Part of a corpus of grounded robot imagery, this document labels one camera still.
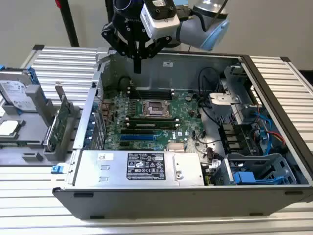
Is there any blue expansion slot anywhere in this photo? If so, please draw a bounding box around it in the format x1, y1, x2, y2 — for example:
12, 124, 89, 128
119, 134, 157, 141

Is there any silver power supply unit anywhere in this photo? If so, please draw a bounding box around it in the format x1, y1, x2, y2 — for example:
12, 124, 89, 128
73, 149, 205, 187

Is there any silver CPU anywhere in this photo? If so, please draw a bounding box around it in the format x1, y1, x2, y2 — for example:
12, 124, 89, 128
0, 120, 20, 137

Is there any black pole with red tape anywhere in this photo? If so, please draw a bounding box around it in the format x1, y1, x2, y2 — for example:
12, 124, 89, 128
54, 0, 80, 47

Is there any green Nvidia graphics card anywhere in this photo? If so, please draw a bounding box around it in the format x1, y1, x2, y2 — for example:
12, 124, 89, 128
44, 84, 74, 152

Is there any grey plastic parts rack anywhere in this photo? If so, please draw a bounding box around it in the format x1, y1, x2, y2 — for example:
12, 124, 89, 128
0, 84, 83, 167

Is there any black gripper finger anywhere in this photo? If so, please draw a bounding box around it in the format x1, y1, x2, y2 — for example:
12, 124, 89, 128
137, 36, 171, 73
101, 23, 138, 73

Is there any long black cable loop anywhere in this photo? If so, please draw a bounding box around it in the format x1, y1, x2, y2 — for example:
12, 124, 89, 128
198, 67, 221, 96

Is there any copper finned heat sink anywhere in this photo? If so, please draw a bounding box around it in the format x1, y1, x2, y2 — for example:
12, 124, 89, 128
167, 142, 186, 153

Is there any long black expansion slot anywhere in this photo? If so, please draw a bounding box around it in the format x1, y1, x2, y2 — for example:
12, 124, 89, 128
120, 129, 157, 135

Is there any CPU socket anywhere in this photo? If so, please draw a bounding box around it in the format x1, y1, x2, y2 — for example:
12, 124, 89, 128
139, 99, 173, 118

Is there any short black cable loop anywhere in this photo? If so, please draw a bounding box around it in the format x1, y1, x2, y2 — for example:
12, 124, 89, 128
118, 76, 133, 89

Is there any green Dell motherboard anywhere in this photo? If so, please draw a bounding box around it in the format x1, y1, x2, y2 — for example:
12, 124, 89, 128
97, 88, 208, 152

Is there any hard disk in blue carrier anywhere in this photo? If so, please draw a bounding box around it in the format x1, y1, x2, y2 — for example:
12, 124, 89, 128
0, 64, 40, 115

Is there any thick black camera cable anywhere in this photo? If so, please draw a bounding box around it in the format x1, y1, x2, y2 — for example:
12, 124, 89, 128
176, 4, 210, 32

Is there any RAM stick with white label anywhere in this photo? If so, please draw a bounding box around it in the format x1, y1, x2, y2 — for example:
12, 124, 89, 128
126, 121, 179, 131

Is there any black RAM slot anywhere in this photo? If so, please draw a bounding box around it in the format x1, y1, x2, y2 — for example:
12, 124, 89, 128
133, 89, 176, 94
125, 117, 179, 122
133, 94, 176, 100

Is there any black stand pole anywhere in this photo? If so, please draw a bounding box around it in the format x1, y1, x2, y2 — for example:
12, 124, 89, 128
105, 0, 115, 24

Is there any red data wire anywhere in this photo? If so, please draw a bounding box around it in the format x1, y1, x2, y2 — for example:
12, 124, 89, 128
268, 131, 286, 146

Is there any blue plastic carrier latch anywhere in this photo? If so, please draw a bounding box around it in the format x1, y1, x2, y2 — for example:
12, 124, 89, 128
233, 171, 256, 185

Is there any grey metal drive cage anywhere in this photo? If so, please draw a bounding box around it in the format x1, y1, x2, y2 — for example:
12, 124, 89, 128
209, 65, 261, 123

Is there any black open PC case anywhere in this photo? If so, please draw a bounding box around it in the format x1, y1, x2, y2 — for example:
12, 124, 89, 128
52, 47, 313, 220

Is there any blue data wire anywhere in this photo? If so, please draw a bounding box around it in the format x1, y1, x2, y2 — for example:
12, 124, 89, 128
254, 111, 273, 159

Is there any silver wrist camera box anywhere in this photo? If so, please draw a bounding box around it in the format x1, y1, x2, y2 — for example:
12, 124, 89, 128
140, 0, 181, 40

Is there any grey plastic disk bay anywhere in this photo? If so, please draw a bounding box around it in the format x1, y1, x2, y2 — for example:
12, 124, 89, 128
212, 153, 298, 187

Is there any green RAM stick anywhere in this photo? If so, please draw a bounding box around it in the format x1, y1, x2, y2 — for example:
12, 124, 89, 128
0, 138, 44, 145

